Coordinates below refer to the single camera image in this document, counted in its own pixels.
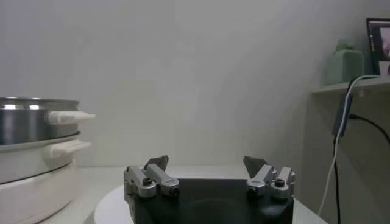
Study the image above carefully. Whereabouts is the black power cable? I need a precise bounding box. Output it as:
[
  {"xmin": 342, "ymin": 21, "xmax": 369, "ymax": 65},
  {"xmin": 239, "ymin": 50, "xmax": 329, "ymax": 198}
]
[{"xmin": 333, "ymin": 114, "xmax": 390, "ymax": 224}]

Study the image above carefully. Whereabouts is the black framed monitor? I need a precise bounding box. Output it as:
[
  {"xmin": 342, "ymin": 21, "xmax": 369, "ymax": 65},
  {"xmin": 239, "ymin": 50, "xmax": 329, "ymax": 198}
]
[{"xmin": 365, "ymin": 17, "xmax": 390, "ymax": 76}]

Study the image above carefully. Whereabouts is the white electric cooker base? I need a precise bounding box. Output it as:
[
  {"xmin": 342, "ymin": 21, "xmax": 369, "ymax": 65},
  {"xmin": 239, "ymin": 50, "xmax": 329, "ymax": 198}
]
[{"xmin": 0, "ymin": 132, "xmax": 92, "ymax": 224}]

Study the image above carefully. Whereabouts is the white power cable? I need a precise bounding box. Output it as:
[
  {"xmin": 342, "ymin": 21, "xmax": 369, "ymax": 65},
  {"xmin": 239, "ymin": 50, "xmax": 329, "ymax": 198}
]
[{"xmin": 316, "ymin": 74, "xmax": 381, "ymax": 217}]

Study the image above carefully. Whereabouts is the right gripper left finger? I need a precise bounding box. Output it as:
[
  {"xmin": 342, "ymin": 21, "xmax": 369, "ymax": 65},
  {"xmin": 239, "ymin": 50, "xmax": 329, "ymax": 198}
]
[{"xmin": 123, "ymin": 155, "xmax": 181, "ymax": 201}]

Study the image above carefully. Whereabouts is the pale green jar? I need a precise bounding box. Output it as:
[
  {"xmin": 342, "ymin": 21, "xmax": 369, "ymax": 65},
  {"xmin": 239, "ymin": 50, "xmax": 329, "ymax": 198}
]
[{"xmin": 322, "ymin": 38, "xmax": 365, "ymax": 86}]

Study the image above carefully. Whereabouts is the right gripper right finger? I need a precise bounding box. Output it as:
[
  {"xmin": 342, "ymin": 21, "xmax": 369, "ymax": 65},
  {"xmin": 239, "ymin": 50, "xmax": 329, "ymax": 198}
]
[{"xmin": 243, "ymin": 155, "xmax": 297, "ymax": 201}]

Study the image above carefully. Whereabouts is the large white plate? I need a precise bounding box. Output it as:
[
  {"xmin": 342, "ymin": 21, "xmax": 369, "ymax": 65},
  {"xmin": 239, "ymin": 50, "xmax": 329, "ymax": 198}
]
[{"xmin": 93, "ymin": 182, "xmax": 328, "ymax": 224}]

